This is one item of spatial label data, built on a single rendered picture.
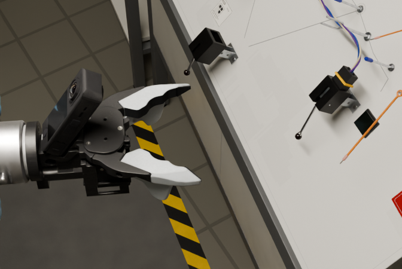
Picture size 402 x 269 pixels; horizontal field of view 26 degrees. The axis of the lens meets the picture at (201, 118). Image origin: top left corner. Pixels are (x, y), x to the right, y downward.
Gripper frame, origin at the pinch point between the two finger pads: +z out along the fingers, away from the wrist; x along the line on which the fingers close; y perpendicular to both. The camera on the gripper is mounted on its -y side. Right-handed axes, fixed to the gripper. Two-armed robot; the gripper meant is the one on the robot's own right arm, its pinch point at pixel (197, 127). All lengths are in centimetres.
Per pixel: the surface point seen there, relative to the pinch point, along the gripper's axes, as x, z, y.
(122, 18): -151, -13, 115
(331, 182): -33, 28, 56
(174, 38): -106, 2, 83
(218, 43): -66, 10, 49
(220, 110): -61, 10, 64
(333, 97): -39, 28, 39
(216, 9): -82, 11, 53
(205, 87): -69, 7, 65
